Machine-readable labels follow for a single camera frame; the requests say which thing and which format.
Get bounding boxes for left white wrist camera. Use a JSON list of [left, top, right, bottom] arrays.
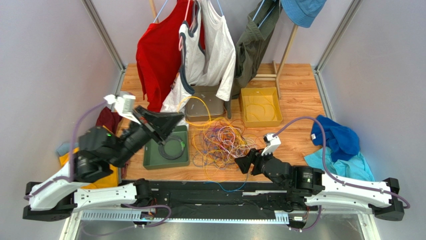
[[103, 91, 138, 123]]

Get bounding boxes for white hanging tank top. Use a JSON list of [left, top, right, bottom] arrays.
[[160, 0, 236, 112]]

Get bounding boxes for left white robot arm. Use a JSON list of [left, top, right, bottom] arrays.
[[22, 106, 184, 222]]

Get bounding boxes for cyan cloth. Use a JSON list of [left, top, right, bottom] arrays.
[[304, 147, 376, 182]]

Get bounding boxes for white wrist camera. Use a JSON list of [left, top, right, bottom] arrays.
[[103, 91, 138, 123], [261, 133, 281, 156]]

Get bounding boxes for purple camera cable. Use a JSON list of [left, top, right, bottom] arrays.
[[272, 115, 412, 232], [23, 101, 173, 236]]

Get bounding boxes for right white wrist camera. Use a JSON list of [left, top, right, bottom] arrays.
[[261, 133, 281, 156]]

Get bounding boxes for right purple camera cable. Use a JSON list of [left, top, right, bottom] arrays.
[[272, 115, 412, 232]]

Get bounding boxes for yellow plastic tray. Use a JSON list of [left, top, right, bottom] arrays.
[[239, 87, 283, 128]]

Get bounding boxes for olive green hanging garment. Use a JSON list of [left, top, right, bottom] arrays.
[[230, 0, 282, 99]]

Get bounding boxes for dark blue towel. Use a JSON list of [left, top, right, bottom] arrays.
[[316, 115, 360, 163]]

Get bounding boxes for grey blue cloth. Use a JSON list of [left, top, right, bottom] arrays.
[[56, 142, 79, 157]]

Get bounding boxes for red hanging shirt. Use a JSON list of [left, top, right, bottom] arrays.
[[135, 0, 205, 112]]

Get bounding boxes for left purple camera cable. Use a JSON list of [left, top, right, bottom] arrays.
[[23, 101, 173, 236]]

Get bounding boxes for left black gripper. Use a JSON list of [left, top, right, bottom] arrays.
[[112, 105, 188, 168]]

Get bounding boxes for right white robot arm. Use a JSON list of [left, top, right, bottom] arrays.
[[234, 148, 405, 222]]

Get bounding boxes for blue bucket hat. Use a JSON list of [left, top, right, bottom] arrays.
[[280, 0, 327, 28]]

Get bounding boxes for black coiled cable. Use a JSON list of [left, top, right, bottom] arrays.
[[158, 134, 187, 161]]

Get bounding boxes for multicolour cable pile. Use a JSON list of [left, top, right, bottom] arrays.
[[190, 116, 267, 193]]

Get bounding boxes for yellow cable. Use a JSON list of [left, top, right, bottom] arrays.
[[244, 89, 278, 123]]

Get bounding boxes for yellow cloth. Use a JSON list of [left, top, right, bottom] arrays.
[[72, 126, 119, 189]]

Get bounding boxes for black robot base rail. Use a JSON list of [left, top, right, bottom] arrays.
[[83, 181, 318, 229]]

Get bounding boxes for wooden clothes rack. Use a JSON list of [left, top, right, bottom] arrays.
[[148, 0, 299, 100]]

